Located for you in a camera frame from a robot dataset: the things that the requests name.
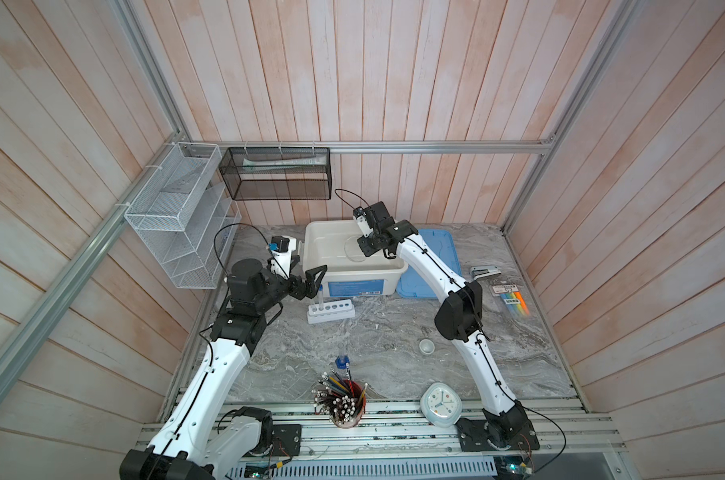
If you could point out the white plastic storage bin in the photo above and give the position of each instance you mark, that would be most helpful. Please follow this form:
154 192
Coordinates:
324 245

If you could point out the red cup of pencils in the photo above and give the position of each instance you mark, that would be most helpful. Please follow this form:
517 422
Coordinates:
340 398

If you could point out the white wire mesh shelf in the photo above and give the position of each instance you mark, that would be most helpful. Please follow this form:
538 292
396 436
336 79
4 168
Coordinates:
179 212

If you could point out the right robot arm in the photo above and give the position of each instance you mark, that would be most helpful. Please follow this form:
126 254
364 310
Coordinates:
458 320

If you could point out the small white round cap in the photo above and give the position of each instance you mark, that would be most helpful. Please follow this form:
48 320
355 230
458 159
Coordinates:
426 347

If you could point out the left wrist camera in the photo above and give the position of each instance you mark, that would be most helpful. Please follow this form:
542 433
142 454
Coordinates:
282 249

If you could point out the blue plastic bin lid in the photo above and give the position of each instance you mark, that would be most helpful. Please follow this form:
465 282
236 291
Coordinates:
433 266

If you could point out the white alarm clock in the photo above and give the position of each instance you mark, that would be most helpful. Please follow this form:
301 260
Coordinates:
440 405

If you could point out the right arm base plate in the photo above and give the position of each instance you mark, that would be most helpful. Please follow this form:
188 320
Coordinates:
482 436

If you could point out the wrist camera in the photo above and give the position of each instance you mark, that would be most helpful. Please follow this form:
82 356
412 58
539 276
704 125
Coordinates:
282 249
361 220

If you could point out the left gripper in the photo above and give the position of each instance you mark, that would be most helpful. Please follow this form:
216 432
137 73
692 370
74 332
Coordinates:
309 291

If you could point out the black wire mesh basket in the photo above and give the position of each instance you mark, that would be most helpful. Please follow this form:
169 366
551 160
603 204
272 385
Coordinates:
277 173

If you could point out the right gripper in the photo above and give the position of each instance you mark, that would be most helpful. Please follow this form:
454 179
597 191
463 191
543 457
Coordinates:
366 249

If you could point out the white test tube rack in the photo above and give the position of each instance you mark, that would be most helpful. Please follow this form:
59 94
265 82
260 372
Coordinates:
331 311

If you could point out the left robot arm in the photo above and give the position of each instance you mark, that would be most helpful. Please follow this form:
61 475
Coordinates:
187 447

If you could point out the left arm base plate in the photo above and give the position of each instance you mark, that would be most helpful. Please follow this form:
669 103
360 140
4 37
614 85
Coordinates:
285 440

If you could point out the pack of coloured markers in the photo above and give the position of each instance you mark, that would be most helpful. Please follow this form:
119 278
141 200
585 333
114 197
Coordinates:
510 296

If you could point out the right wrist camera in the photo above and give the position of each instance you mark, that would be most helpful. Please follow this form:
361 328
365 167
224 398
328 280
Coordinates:
361 220

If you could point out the grey stapler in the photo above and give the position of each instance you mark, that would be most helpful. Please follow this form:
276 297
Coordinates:
481 272

